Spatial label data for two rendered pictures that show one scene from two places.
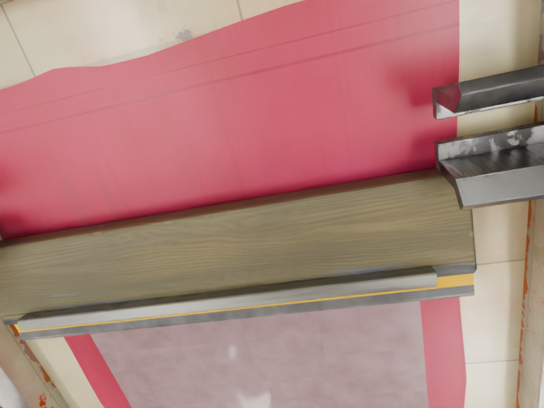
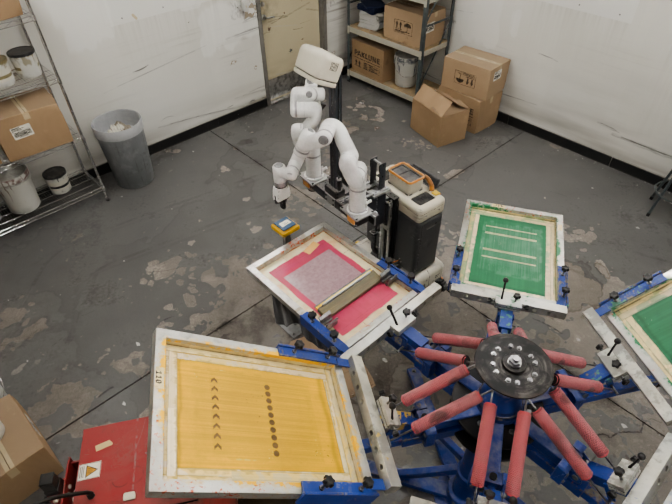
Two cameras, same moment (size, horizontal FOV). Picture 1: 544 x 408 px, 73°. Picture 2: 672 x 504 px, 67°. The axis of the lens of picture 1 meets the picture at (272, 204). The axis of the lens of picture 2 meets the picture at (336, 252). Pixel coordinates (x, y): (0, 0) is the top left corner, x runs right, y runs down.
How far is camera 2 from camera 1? 2.38 m
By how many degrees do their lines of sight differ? 22
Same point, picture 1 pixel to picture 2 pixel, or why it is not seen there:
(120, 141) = (370, 303)
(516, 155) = (325, 319)
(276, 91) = (353, 317)
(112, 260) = (362, 287)
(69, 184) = (374, 294)
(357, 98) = (343, 321)
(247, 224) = (347, 300)
